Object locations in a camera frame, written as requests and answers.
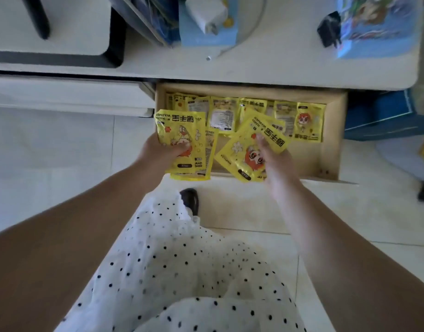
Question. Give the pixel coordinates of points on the person's right hand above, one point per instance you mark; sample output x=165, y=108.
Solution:
x=281, y=169

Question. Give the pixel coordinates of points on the person's left hand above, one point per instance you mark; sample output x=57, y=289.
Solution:
x=156, y=155

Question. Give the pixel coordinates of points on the light wooden drawer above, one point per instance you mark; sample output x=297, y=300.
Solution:
x=308, y=159

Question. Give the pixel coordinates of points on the person's left forearm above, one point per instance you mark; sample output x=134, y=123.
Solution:
x=60, y=245

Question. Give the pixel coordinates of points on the person's right forearm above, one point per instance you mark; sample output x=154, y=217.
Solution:
x=353, y=266

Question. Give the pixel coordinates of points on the person's left black shoe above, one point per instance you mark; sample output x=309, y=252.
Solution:
x=189, y=198

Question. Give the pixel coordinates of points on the white cabinet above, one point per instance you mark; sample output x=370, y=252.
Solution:
x=284, y=65

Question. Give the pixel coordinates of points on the white polka dot dress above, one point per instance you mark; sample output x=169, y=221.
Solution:
x=180, y=273

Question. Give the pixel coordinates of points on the light blue tissue box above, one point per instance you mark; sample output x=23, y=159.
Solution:
x=198, y=37

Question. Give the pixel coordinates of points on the blue and white folders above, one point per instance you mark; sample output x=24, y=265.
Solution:
x=153, y=17

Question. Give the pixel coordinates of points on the small black object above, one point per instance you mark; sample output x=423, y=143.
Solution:
x=327, y=29

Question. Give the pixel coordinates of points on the white tissue pack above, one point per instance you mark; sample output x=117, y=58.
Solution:
x=205, y=12

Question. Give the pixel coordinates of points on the blue printed box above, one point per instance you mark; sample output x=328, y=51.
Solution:
x=377, y=27

